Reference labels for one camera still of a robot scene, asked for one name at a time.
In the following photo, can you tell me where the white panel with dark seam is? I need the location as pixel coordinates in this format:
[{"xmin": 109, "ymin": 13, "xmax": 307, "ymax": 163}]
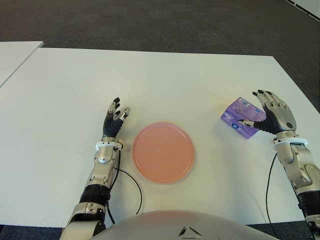
[{"xmin": 284, "ymin": 0, "xmax": 320, "ymax": 18}]

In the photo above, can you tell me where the purple tissue paper pack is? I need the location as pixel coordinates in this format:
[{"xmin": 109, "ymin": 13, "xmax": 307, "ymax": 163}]
[{"xmin": 220, "ymin": 96, "xmax": 266, "ymax": 140}]

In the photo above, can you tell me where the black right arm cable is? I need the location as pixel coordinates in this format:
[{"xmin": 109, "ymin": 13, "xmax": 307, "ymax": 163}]
[{"xmin": 265, "ymin": 152, "xmax": 281, "ymax": 240}]

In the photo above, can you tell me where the white neighbouring table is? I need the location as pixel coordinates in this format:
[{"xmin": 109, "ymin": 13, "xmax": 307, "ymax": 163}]
[{"xmin": 0, "ymin": 41, "xmax": 44, "ymax": 88}]

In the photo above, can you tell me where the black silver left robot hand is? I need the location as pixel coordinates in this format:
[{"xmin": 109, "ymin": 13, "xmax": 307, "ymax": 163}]
[{"xmin": 101, "ymin": 97, "xmax": 132, "ymax": 140}]

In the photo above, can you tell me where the round pink plate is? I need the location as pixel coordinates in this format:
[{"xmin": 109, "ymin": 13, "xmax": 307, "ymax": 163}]
[{"xmin": 131, "ymin": 121, "xmax": 196, "ymax": 185}]

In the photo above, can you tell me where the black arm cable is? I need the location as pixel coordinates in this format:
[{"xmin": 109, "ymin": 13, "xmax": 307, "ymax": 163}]
[
  {"xmin": 106, "ymin": 147, "xmax": 143, "ymax": 225},
  {"xmin": 265, "ymin": 152, "xmax": 281, "ymax": 240}
]

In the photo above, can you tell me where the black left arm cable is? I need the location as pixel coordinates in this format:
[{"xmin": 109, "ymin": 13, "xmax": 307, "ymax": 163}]
[{"xmin": 106, "ymin": 147, "xmax": 143, "ymax": 225}]

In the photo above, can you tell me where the silver robot torso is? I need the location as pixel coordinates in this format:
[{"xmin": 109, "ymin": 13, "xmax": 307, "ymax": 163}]
[{"xmin": 89, "ymin": 210, "xmax": 278, "ymax": 240}]

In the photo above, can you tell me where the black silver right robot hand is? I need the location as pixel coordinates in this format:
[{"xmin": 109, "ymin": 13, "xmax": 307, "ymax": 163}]
[{"xmin": 237, "ymin": 89, "xmax": 298, "ymax": 137}]

